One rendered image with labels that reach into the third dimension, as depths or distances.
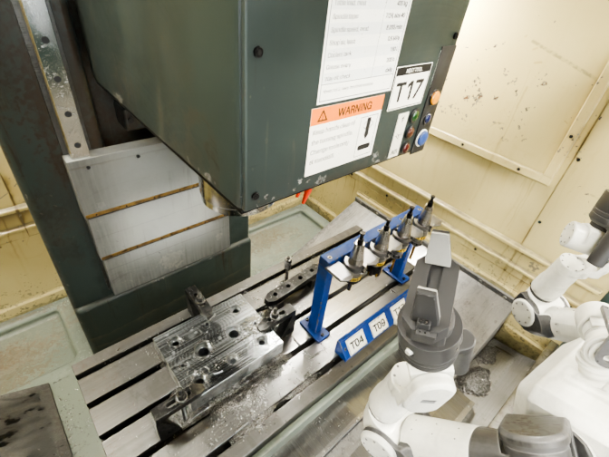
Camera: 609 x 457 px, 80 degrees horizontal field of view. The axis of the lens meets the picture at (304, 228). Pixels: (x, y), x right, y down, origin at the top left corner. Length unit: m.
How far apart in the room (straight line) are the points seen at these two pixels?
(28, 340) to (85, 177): 0.89
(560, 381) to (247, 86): 0.72
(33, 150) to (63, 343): 0.88
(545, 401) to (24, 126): 1.23
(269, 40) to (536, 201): 1.22
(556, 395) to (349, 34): 0.67
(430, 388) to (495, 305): 1.11
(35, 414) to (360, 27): 1.43
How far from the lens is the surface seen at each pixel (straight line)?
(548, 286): 1.16
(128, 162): 1.14
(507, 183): 1.52
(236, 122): 0.46
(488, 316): 1.67
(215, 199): 0.71
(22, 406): 1.57
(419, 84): 0.70
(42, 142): 1.12
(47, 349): 1.77
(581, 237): 1.05
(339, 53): 0.52
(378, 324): 1.27
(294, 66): 0.47
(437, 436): 0.79
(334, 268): 1.00
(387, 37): 0.59
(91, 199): 1.16
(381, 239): 1.06
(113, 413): 1.17
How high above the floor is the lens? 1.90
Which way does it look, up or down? 38 degrees down
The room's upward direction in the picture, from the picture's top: 7 degrees clockwise
